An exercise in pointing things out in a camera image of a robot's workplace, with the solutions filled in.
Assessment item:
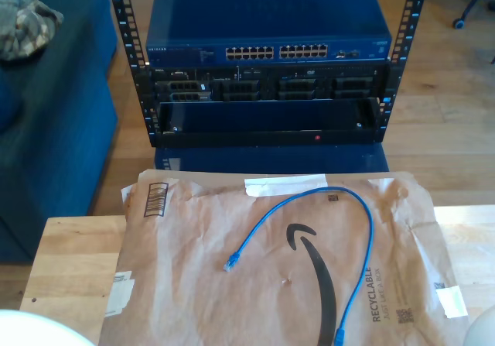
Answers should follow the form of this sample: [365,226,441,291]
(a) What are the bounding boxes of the camouflage cloth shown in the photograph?
[0,0,65,61]

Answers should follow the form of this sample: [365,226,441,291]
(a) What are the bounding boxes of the blue sofa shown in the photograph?
[0,0,119,264]

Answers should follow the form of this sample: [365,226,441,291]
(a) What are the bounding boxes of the long white tape strip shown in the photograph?
[244,174,329,198]

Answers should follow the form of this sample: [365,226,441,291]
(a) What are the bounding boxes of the blue network switch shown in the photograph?
[145,0,392,68]

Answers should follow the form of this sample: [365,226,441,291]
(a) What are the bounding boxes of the brown paper mailer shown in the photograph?
[98,169,471,346]

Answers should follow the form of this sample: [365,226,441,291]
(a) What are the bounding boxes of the torn white shipping label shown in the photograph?
[106,271,136,316]

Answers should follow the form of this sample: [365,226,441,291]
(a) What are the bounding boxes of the blue box under rack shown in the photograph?
[153,144,390,175]

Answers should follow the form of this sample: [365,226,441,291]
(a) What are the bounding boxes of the black rack frame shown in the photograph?
[104,0,433,149]

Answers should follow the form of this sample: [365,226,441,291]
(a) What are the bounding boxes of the short white tape piece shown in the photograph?
[435,286,469,319]

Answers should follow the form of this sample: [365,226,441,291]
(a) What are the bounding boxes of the blue network cable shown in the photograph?
[222,185,375,346]

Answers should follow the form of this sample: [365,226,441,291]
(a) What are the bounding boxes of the black rack server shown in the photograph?
[148,65,390,103]

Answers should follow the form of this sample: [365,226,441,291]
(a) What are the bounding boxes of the office chair base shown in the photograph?
[428,0,495,29]

